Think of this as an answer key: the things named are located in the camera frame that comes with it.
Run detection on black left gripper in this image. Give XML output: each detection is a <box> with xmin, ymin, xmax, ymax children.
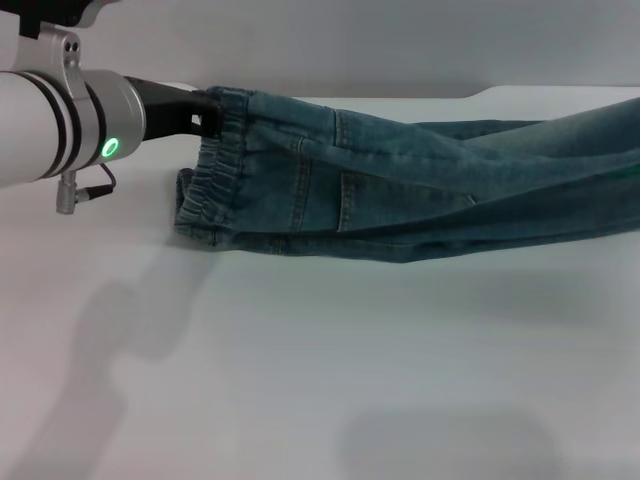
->
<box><xmin>124</xmin><ymin>75</ymin><xmax>224</xmax><ymax>142</ymax></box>

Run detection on blue denim shorts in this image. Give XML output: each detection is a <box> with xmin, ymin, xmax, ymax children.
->
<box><xmin>172</xmin><ymin>85</ymin><xmax>640</xmax><ymax>265</ymax></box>

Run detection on left arm connector cable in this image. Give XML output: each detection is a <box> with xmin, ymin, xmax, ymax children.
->
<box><xmin>54</xmin><ymin>164</ymin><xmax>117</xmax><ymax>215</ymax></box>

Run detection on left wrist camera housing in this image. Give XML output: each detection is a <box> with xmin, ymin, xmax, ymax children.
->
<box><xmin>17</xmin><ymin>0</ymin><xmax>110</xmax><ymax>39</ymax></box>

